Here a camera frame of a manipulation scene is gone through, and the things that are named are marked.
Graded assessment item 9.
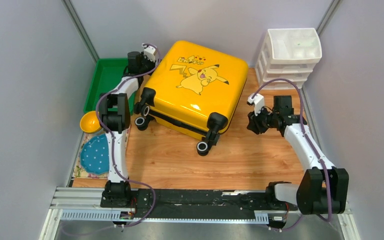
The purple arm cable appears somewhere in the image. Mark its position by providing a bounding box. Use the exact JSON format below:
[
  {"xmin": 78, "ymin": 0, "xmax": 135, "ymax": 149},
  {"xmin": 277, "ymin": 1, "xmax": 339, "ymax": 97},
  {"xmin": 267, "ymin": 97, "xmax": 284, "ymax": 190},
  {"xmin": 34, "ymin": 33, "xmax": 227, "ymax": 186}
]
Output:
[
  {"xmin": 249, "ymin": 78, "xmax": 334, "ymax": 232},
  {"xmin": 94, "ymin": 43, "xmax": 162, "ymax": 229}
]

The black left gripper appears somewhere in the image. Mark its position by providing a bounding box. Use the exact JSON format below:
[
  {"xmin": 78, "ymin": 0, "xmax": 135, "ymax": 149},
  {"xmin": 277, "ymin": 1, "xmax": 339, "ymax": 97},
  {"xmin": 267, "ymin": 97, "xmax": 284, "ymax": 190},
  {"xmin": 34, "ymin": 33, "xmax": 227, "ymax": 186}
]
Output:
[{"xmin": 140, "ymin": 52, "xmax": 167, "ymax": 79}]

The floral placemat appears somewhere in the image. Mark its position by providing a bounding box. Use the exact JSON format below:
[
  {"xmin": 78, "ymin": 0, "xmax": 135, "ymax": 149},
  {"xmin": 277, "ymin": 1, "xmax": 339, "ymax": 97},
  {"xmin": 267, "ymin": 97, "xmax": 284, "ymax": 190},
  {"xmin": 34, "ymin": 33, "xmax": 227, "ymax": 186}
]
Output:
[{"xmin": 73, "ymin": 122, "xmax": 132, "ymax": 180}]

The aluminium frame rail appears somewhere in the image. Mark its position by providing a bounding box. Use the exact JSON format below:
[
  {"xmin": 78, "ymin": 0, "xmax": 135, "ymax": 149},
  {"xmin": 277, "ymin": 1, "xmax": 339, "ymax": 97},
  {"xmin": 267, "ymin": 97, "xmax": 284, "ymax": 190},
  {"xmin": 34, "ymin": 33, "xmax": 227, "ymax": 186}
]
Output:
[{"xmin": 39, "ymin": 187, "xmax": 362, "ymax": 240}]

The white plastic drawer organizer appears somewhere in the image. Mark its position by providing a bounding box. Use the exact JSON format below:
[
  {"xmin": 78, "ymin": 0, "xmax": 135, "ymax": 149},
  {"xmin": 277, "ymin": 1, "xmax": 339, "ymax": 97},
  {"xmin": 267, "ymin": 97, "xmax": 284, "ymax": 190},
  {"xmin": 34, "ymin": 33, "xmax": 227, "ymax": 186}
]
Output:
[{"xmin": 255, "ymin": 28, "xmax": 322, "ymax": 90}]

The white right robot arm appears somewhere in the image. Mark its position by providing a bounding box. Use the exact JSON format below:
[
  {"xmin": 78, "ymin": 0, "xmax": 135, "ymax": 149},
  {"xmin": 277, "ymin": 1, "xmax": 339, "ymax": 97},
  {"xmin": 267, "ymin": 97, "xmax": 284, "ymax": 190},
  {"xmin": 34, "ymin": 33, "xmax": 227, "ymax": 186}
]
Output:
[{"xmin": 247, "ymin": 93, "xmax": 349, "ymax": 215}]

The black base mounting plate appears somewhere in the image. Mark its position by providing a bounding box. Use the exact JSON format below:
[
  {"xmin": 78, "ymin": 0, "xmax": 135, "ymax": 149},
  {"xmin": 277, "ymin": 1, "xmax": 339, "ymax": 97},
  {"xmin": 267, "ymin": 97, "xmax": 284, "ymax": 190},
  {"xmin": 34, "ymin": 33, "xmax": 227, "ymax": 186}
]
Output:
[{"xmin": 100, "ymin": 188, "xmax": 298, "ymax": 227}]

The blue polka dot plate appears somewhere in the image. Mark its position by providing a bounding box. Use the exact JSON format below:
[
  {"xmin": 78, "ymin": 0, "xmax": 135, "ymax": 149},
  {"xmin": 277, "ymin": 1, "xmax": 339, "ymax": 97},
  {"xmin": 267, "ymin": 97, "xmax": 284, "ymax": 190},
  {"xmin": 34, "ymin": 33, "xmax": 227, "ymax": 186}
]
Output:
[{"xmin": 79, "ymin": 134, "xmax": 110, "ymax": 175}]

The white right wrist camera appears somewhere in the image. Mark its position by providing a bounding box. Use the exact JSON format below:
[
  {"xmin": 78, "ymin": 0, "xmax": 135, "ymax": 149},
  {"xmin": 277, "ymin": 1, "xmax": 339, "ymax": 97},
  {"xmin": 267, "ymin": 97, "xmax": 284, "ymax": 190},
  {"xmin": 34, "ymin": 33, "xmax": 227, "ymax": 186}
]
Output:
[{"xmin": 246, "ymin": 93, "xmax": 265, "ymax": 116}]

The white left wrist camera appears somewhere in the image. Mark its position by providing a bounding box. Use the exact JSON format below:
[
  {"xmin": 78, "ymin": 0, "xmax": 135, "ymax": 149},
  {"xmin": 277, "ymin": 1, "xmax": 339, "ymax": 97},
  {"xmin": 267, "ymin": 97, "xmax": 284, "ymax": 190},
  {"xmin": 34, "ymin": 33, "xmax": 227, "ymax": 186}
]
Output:
[{"xmin": 142, "ymin": 43, "xmax": 157, "ymax": 63}]

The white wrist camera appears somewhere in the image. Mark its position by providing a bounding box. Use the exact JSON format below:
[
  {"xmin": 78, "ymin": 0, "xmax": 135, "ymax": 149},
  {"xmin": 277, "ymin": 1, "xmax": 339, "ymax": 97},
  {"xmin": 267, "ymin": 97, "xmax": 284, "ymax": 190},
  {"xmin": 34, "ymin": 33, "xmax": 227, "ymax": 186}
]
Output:
[
  {"xmin": 246, "ymin": 93, "xmax": 265, "ymax": 116},
  {"xmin": 142, "ymin": 43, "xmax": 157, "ymax": 63}
]

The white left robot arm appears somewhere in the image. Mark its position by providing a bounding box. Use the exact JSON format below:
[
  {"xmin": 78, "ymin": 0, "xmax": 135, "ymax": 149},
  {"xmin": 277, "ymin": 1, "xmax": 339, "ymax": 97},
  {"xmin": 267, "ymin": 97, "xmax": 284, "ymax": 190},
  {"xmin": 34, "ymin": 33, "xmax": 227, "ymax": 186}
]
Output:
[{"xmin": 95, "ymin": 46, "xmax": 159, "ymax": 208}]

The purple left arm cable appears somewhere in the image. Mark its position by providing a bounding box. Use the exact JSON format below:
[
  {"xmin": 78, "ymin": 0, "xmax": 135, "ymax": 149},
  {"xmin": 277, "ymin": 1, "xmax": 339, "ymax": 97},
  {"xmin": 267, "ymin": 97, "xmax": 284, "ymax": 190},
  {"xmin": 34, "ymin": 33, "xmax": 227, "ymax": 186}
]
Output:
[{"xmin": 94, "ymin": 43, "xmax": 162, "ymax": 229}]

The green plastic tray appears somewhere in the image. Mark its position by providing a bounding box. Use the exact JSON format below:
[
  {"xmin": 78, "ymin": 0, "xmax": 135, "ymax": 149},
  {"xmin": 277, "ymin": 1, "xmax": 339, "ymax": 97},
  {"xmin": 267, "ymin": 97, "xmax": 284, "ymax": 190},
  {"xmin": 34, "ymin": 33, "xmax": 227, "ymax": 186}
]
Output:
[{"xmin": 83, "ymin": 58, "xmax": 128, "ymax": 114}]

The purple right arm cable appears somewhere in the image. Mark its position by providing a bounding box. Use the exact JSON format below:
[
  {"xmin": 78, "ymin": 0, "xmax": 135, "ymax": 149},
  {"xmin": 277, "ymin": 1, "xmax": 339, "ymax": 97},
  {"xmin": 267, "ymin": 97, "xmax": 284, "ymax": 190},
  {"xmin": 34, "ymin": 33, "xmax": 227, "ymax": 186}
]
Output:
[{"xmin": 249, "ymin": 78, "xmax": 334, "ymax": 232}]

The yellow Pikachu hard-shell suitcase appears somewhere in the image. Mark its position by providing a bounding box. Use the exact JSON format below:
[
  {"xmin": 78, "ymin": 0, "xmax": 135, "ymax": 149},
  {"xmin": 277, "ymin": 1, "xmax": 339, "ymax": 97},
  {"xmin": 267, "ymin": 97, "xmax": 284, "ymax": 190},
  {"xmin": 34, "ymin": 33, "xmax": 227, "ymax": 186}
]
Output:
[{"xmin": 134, "ymin": 40, "xmax": 249, "ymax": 156}]

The yellow bowl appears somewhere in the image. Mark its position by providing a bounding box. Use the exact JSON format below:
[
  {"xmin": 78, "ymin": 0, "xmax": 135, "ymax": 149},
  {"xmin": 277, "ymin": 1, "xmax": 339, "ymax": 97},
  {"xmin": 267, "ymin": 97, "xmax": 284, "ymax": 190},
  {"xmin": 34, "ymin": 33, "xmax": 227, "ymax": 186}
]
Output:
[{"xmin": 79, "ymin": 111, "xmax": 102, "ymax": 134}]

